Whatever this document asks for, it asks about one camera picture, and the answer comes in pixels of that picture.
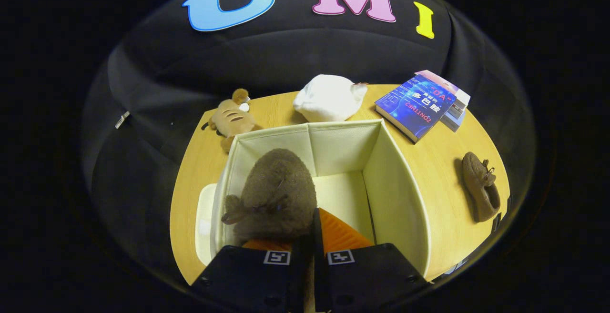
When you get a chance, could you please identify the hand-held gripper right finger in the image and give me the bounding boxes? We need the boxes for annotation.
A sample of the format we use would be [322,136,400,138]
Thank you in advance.
[312,207,430,313]

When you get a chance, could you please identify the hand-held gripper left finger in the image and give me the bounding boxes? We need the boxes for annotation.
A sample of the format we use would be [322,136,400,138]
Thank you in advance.
[192,233,316,313]

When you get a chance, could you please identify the brown fuzzy shoe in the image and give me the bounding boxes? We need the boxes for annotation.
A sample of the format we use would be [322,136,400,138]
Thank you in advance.
[221,148,318,246]
[461,151,502,223]

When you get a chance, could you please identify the cream fabric storage box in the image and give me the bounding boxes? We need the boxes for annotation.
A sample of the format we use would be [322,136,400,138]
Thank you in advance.
[194,119,432,283]

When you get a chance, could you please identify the striped tiger plush toy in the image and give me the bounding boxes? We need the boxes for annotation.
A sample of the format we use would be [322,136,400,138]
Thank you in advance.
[200,88,258,154]

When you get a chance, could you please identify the white soft bundle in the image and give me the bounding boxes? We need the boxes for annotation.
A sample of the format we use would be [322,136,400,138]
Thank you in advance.
[293,74,368,123]

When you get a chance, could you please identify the blue cover book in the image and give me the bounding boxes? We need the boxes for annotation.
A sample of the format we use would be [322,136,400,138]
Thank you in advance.
[375,75,457,144]

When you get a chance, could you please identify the black backdrop cloth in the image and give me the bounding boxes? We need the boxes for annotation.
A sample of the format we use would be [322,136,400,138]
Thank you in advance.
[83,0,534,275]

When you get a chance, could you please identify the pink cover book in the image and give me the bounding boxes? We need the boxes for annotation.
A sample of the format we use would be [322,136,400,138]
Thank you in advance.
[415,70,471,108]

